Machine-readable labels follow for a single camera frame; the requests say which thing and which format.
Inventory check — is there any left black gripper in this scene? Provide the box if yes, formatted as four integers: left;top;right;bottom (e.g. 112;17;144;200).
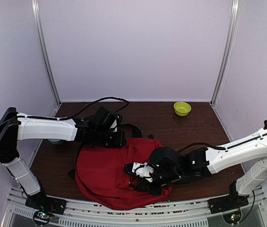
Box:
94;127;127;148

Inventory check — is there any red backpack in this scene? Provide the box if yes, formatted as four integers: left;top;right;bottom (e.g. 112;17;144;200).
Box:
68;131;173;210

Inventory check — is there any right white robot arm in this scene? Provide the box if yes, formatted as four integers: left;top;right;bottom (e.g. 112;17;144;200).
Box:
124;120;267;209

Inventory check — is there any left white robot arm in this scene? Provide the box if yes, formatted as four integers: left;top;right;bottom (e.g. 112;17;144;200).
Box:
0;106;127;210

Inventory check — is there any pale green ceramic bowl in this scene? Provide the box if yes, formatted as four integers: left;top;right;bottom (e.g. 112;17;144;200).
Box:
48;140;63;145

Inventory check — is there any yellow-green plastic bowl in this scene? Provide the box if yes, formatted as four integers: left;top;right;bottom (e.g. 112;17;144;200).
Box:
173;102;192;116

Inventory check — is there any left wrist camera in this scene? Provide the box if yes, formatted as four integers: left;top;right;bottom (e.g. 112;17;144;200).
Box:
110;114;122;132

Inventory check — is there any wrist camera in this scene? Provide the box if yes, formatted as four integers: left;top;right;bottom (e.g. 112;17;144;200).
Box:
124;162;154;183
110;114;122;132

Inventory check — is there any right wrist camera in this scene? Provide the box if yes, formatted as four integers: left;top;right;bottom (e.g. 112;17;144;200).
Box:
124;162;154;183

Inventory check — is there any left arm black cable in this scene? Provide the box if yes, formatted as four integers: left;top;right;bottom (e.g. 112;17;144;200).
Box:
0;96;130;164

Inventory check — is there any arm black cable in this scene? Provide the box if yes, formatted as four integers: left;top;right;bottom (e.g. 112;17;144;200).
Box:
0;96;130;164
178;132;267;152

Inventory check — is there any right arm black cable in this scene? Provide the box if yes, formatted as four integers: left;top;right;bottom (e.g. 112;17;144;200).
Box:
178;132;267;152

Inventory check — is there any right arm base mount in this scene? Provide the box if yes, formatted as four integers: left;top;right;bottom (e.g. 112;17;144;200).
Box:
208;181;256;226

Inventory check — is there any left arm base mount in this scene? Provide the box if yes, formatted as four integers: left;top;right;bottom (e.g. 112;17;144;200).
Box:
22;183;67;227

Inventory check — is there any left aluminium frame post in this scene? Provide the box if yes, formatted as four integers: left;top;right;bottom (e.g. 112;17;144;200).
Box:
31;0;61;105

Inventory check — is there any aluminium frame post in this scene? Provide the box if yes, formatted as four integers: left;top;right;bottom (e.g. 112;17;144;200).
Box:
31;0;61;105
210;0;241;106

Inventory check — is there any right aluminium frame post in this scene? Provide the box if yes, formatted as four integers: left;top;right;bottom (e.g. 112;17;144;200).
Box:
210;0;241;106

